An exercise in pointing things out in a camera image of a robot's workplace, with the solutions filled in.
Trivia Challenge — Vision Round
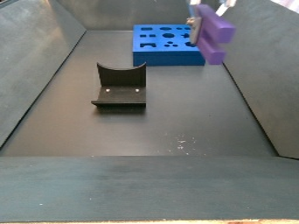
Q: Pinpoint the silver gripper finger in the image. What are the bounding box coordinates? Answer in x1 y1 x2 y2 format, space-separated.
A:
185 0 201 45
216 0 236 16

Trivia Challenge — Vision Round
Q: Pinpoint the purple double-square block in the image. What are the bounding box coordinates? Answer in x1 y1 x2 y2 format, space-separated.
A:
196 4 236 65

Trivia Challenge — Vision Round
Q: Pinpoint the blue foam shape board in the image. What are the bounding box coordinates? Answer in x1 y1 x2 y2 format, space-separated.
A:
132 24 205 67

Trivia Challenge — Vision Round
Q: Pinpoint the black curved holder stand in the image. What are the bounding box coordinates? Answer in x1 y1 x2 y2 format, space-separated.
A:
91 64 145 107

